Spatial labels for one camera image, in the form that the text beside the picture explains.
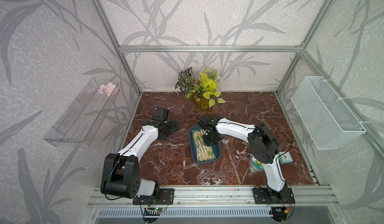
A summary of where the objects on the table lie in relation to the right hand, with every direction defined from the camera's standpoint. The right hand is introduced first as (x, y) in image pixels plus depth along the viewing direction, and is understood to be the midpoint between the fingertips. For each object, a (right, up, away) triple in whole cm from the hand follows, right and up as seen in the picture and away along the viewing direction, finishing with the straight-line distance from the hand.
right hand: (208, 143), depth 92 cm
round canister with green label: (+23, -8, -17) cm, 30 cm away
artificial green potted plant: (-4, +33, +1) cm, 33 cm away
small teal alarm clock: (+44, -7, -8) cm, 45 cm away
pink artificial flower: (-53, +32, -16) cm, 64 cm away
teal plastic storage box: (-4, -5, -6) cm, 9 cm away
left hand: (-20, +9, -4) cm, 23 cm away
